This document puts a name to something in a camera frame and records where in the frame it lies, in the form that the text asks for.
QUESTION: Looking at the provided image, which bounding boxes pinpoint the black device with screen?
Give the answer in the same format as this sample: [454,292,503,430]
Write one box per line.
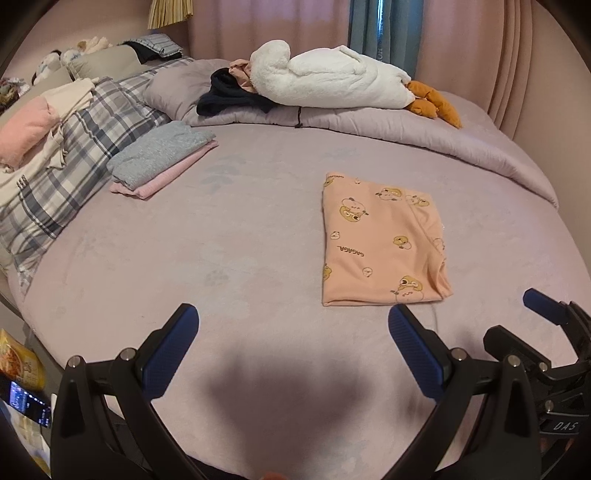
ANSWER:
[8,381,51,428]

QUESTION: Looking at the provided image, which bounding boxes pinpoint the dark navy garment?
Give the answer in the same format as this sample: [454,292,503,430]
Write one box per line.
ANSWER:
[195,68,277,117]

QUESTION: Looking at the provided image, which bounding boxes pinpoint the striped grey cloth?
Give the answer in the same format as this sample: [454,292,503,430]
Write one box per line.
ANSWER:
[123,33,183,64]

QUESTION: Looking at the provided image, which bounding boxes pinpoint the plaid pillow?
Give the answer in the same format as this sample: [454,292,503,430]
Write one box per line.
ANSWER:
[1,57,192,297]

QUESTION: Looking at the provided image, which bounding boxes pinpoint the folded grey garment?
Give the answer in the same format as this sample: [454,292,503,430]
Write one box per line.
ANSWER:
[107,121,215,190]

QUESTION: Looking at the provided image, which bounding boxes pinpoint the pink curtain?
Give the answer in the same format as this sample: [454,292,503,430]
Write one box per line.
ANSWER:
[187,0,349,60]

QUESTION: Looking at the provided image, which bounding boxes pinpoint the beige pillow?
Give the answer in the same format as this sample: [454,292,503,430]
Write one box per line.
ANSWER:
[67,45,145,80]

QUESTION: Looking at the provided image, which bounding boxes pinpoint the peach cartoon print shirt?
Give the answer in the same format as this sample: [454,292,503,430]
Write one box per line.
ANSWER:
[322,172,453,307]

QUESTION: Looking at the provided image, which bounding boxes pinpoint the lilac bed sheet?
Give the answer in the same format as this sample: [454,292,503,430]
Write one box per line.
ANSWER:
[16,124,590,479]

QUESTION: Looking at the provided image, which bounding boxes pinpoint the cream garment on pillow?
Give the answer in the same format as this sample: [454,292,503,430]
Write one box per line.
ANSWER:
[1,78,98,206]

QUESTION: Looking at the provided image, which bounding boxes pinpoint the teal curtain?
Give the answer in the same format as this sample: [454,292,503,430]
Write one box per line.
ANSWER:
[349,0,424,77]

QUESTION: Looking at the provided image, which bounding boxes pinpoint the lilac folded duvet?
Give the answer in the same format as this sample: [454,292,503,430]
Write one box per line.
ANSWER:
[142,59,559,206]

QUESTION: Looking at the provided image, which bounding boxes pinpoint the folded pink garment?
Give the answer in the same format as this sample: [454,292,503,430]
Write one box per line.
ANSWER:
[109,140,218,201]

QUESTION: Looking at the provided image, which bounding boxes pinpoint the pink folded cloth on pillow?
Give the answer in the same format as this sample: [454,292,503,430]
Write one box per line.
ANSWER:
[1,96,60,170]

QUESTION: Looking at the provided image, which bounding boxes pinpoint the yellow snack bag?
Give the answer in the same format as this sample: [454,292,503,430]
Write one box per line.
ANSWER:
[0,329,46,391]

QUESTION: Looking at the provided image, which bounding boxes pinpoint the white goose plush toy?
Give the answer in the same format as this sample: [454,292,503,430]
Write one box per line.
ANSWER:
[249,40,462,129]

